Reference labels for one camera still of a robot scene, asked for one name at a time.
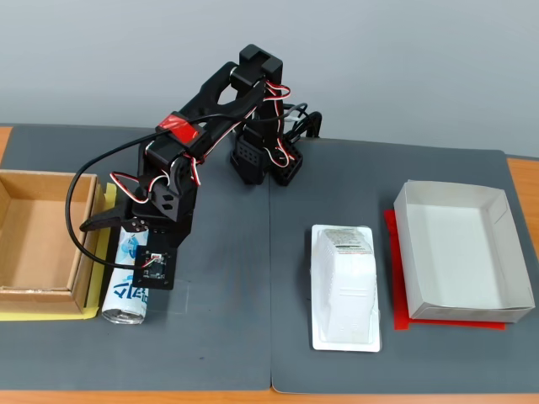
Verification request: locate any yellow paper sheet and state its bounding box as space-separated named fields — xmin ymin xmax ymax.
xmin=0 ymin=182 xmax=119 ymax=323

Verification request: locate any black camera cable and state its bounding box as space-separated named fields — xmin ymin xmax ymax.
xmin=65 ymin=128 xmax=169 ymax=270

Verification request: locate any white can with blue print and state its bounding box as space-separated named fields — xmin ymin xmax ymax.
xmin=101 ymin=226 xmax=151 ymax=326

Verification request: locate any white paper box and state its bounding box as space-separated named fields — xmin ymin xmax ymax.
xmin=393 ymin=179 xmax=536 ymax=324

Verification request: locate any black table clamp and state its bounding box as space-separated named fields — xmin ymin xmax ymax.
xmin=294 ymin=109 xmax=324 ymax=140

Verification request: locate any red tape strip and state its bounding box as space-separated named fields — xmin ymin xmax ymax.
xmin=156 ymin=113 xmax=202 ymax=144

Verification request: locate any brown cardboard box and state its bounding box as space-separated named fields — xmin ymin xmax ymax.
xmin=0 ymin=169 xmax=104 ymax=316

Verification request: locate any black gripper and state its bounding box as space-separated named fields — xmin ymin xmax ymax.
xmin=78 ymin=161 xmax=199 ymax=250

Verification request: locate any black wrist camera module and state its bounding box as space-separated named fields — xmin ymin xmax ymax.
xmin=132 ymin=245 xmax=177 ymax=291

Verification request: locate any grey table mat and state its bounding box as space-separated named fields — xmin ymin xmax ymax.
xmin=0 ymin=124 xmax=275 ymax=392
xmin=268 ymin=138 xmax=539 ymax=396

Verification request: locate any white plastic blister package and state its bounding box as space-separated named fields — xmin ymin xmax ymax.
xmin=310 ymin=224 xmax=382 ymax=354

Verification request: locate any red paper sheet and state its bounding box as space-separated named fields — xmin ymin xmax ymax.
xmin=382 ymin=209 xmax=506 ymax=332

